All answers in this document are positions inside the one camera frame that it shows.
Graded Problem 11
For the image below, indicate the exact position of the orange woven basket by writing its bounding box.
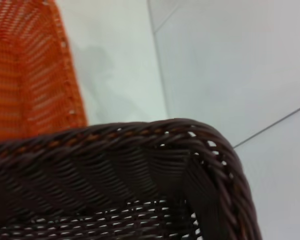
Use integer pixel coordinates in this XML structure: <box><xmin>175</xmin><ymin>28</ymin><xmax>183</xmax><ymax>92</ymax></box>
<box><xmin>0</xmin><ymin>0</ymin><xmax>89</xmax><ymax>147</ymax></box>

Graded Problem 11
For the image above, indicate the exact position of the dark brown woven basket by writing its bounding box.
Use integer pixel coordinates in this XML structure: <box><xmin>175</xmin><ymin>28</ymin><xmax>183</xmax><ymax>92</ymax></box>
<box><xmin>0</xmin><ymin>117</ymin><xmax>264</xmax><ymax>240</ymax></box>

